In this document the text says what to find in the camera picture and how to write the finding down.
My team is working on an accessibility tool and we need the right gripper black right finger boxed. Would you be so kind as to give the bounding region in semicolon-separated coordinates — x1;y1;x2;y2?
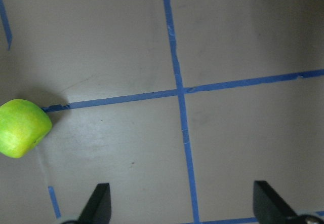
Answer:
253;180;300;224

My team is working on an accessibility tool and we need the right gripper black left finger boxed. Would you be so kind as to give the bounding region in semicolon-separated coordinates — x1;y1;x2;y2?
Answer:
77;183;111;224

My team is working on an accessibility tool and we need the green apple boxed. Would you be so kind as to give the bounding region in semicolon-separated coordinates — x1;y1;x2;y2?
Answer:
1;99;52;158

